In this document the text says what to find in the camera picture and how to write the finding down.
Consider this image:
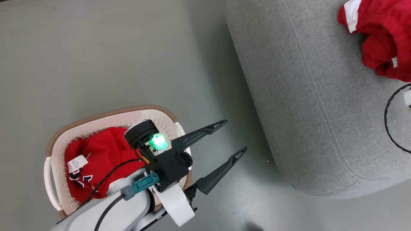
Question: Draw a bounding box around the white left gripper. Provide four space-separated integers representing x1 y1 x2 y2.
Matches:
124 119 248 227

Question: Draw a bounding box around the red garment with white trim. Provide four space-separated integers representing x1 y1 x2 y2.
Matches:
337 0 411 82

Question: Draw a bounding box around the red jersey with navy letters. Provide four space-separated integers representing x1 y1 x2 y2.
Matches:
64 126 147 203

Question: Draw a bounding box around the white perforated laundry basket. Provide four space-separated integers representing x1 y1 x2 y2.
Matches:
44 105 193 219

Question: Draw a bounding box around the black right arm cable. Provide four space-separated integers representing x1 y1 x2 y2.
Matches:
384 83 411 155

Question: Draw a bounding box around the teal cable connector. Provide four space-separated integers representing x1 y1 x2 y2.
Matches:
120 172 160 201

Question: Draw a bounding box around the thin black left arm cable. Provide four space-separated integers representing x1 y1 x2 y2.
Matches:
57 159 149 224

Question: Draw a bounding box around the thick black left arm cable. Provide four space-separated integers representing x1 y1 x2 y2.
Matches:
94 193 126 231

